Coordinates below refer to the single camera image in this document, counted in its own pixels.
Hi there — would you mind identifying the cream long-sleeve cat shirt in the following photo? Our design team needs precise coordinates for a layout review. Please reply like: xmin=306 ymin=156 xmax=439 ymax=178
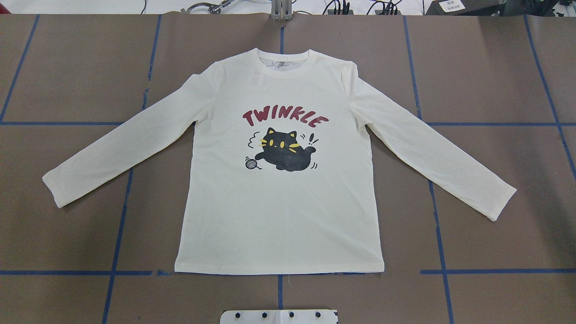
xmin=42 ymin=49 xmax=516 ymax=275

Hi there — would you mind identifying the black box with label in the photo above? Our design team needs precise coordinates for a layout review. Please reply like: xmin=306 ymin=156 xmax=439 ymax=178
xmin=425 ymin=0 xmax=559 ymax=17

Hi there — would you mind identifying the aluminium frame post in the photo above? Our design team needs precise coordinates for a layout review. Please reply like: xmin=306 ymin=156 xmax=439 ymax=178
xmin=271 ymin=0 xmax=293 ymax=21

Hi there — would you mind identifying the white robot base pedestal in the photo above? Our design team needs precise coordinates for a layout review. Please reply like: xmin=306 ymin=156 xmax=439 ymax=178
xmin=220 ymin=309 xmax=339 ymax=324

